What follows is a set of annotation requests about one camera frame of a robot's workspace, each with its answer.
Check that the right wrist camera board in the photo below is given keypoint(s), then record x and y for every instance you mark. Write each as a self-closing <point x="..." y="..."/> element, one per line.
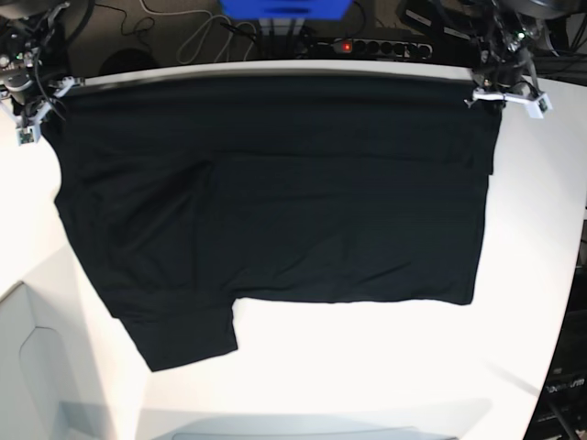
<point x="26" y="135"/>

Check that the black T-shirt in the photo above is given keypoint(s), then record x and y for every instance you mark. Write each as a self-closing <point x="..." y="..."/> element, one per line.
<point x="181" y="197"/>

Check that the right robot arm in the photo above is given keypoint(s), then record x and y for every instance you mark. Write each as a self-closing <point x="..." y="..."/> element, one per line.
<point x="35" y="65"/>

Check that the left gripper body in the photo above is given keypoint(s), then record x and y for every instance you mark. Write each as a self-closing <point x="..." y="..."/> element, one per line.
<point x="520" y="93"/>

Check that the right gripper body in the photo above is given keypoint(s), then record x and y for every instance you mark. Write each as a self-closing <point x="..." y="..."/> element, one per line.
<point x="26" y="105"/>

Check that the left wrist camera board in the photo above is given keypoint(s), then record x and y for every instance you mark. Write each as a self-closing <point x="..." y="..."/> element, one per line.
<point x="539" y="106"/>

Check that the black power strip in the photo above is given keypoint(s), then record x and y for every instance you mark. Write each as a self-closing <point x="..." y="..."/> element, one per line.
<point x="376" y="49"/>

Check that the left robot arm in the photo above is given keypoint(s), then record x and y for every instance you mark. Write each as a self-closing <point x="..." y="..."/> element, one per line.
<point x="506" y="72"/>

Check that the blue box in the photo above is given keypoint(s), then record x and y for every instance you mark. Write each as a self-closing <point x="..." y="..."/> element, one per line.
<point x="291" y="9"/>

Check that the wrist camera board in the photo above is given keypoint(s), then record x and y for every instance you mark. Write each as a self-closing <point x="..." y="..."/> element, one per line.
<point x="539" y="106"/>
<point x="26" y="135"/>

